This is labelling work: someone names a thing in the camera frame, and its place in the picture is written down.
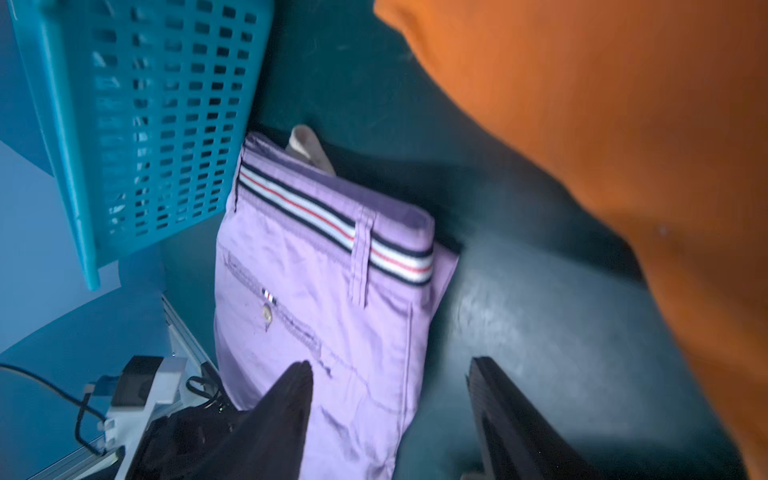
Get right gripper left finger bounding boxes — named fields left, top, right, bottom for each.
left=197, top=361, right=313, bottom=479

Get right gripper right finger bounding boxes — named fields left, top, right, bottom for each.
left=465, top=357, right=600, bottom=479

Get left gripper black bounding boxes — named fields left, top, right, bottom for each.
left=126, top=407, right=247, bottom=479

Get purple pants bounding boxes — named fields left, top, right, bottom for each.
left=214, top=133, right=458, bottom=479

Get teal plastic basket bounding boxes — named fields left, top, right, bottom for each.
left=8, top=0, right=274, bottom=290

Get cream folded shorts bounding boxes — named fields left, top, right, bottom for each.
left=285, top=125, right=336, bottom=176

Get folded orange pants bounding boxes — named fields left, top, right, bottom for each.
left=374, top=1, right=767, bottom=479

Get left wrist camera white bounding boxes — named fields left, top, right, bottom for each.
left=102, top=356, right=187, bottom=450

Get aluminium front rail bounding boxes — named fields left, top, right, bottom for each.
left=32, top=297, right=217, bottom=479

